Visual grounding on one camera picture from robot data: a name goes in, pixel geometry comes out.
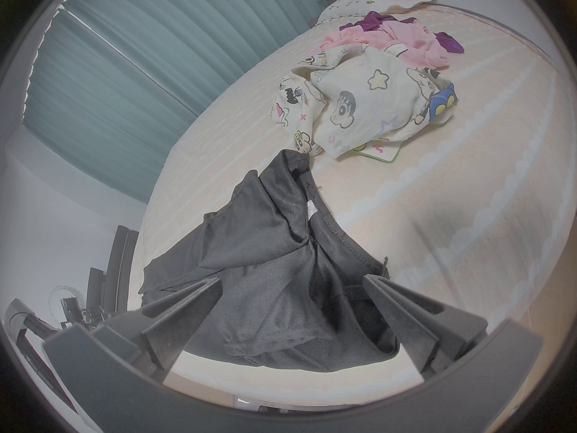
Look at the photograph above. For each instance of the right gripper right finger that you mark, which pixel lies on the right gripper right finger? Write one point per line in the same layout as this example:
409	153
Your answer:
414	327

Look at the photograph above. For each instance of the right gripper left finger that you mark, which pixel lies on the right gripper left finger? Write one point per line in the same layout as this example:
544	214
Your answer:
180	323

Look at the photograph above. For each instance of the black T-shirt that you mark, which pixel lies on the black T-shirt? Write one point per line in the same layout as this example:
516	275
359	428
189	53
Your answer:
270	278

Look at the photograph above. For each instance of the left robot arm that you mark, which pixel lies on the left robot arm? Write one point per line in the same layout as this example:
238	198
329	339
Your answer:
20	314

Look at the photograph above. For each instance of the bed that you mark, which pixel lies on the bed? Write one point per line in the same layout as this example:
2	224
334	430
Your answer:
450	196

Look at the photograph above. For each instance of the black chest of drawers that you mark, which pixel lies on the black chest of drawers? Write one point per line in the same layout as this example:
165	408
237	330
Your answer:
119	269

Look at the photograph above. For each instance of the blue-green curtain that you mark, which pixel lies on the blue-green curtain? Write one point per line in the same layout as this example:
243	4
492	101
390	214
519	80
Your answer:
203	29
103	124

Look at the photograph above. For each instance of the white printed pyjama garment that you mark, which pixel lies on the white printed pyjama garment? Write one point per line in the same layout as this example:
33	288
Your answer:
369	106

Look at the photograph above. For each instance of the pink garment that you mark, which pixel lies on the pink garment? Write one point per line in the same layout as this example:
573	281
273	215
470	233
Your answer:
414	43

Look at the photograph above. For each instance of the purple garment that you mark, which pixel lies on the purple garment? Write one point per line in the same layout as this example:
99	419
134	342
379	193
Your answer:
372	20

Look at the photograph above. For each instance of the white printed pillow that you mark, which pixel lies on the white printed pillow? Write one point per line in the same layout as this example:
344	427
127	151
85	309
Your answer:
378	0

